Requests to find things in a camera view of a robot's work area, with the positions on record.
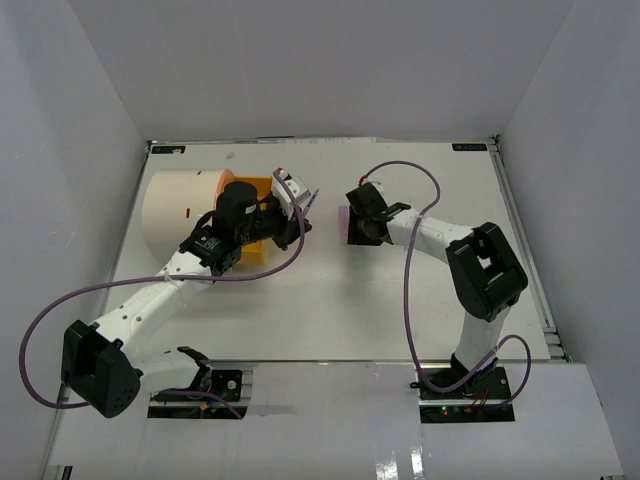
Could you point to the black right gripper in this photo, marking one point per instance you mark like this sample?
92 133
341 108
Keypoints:
355 238

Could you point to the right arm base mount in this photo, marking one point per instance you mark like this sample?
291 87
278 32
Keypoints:
474 403

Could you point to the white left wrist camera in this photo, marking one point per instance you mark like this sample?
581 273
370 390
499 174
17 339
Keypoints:
286 186

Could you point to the yellow bottom drawer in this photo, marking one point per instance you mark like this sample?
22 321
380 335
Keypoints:
257 254

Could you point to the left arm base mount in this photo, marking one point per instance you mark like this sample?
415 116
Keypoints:
223 393

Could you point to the white round drawer organizer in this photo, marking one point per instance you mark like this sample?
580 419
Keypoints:
175 199

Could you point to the thin blue ballpoint pen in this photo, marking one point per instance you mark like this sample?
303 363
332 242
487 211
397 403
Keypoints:
310 203

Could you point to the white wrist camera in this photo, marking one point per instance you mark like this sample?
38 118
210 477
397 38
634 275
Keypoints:
377 184
286 186

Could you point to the pink highlighter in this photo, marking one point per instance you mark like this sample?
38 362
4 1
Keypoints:
343 214

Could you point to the black label sticker left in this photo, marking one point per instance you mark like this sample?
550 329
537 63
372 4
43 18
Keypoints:
167 149

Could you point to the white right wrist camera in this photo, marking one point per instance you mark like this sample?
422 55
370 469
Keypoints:
377 184

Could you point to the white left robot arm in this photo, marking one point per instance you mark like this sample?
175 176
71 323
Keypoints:
103 362

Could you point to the black label sticker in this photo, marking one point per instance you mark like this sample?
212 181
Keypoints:
469 147
167 149

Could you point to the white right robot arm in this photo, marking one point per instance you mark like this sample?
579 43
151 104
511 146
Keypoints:
487 276

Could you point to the black label sticker right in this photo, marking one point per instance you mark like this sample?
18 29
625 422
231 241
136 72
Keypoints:
469 147

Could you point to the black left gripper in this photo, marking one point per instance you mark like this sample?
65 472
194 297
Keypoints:
288 235

